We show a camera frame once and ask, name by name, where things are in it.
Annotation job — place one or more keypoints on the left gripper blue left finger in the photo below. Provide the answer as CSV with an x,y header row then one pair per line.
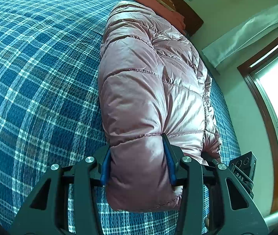
x,y
45,211

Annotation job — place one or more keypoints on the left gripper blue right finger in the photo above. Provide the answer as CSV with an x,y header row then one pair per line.
x,y
232,210

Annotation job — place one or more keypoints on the pink quilted down jacket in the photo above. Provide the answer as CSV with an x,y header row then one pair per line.
x,y
151,82

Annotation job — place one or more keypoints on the dark wooden headboard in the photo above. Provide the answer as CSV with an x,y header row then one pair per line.
x,y
192,20

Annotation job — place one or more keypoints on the orange pillow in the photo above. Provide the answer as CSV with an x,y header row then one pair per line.
x,y
162,8

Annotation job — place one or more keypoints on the light green curtain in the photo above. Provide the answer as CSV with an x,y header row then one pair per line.
x,y
242,36

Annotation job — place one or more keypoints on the blue plaid bed cover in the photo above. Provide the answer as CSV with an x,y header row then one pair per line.
x,y
49,102

